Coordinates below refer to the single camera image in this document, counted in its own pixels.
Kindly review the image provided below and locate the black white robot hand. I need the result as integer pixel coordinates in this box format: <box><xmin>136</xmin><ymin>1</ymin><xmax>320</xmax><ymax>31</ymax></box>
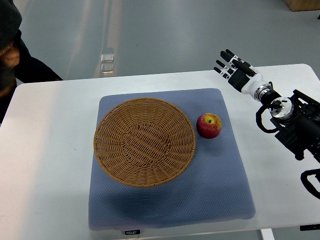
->
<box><xmin>214</xmin><ymin>49</ymin><xmax>271</xmax><ymax>101</ymax></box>

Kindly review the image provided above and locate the red apple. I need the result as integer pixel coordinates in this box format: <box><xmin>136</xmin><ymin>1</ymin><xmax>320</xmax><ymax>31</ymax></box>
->
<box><xmin>196</xmin><ymin>113</ymin><xmax>222</xmax><ymax>139</ymax></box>

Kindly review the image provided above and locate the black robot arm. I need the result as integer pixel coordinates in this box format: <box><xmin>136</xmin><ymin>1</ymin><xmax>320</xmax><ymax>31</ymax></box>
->
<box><xmin>255</xmin><ymin>82</ymin><xmax>320</xmax><ymax>161</ymax></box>

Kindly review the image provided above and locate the brown wicker basket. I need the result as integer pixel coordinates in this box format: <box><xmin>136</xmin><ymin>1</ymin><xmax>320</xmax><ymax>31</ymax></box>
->
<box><xmin>93</xmin><ymin>97</ymin><xmax>196</xmax><ymax>188</ymax></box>

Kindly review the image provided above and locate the blue grey cushion mat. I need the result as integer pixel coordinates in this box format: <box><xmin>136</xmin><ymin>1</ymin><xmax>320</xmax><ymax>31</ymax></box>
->
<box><xmin>88</xmin><ymin>88</ymin><xmax>256</xmax><ymax>231</ymax></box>

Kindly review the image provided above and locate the metal floor plate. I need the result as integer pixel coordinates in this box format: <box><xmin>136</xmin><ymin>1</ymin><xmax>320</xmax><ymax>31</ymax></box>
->
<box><xmin>100</xmin><ymin>53</ymin><xmax>114</xmax><ymax>74</ymax></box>

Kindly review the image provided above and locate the white table leg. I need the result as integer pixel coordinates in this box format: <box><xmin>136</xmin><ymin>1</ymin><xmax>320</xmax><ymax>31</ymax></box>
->
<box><xmin>260</xmin><ymin>228</ymin><xmax>275</xmax><ymax>240</ymax></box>

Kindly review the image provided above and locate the black label tag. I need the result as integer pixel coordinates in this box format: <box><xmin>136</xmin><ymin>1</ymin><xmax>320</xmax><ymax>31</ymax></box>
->
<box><xmin>124</xmin><ymin>229</ymin><xmax>141</xmax><ymax>236</ymax></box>

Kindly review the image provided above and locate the person in dark clothes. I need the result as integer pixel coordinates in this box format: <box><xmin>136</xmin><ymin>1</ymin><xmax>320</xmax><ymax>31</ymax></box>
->
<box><xmin>0</xmin><ymin>0</ymin><xmax>62</xmax><ymax>111</ymax></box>

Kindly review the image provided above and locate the black cable loop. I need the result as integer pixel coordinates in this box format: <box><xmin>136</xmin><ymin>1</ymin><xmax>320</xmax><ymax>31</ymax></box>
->
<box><xmin>255</xmin><ymin>104</ymin><xmax>280</xmax><ymax>133</ymax></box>

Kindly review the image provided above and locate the black table bracket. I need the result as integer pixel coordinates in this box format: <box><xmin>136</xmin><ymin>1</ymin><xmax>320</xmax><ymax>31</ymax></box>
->
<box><xmin>299</xmin><ymin>224</ymin><xmax>320</xmax><ymax>231</ymax></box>

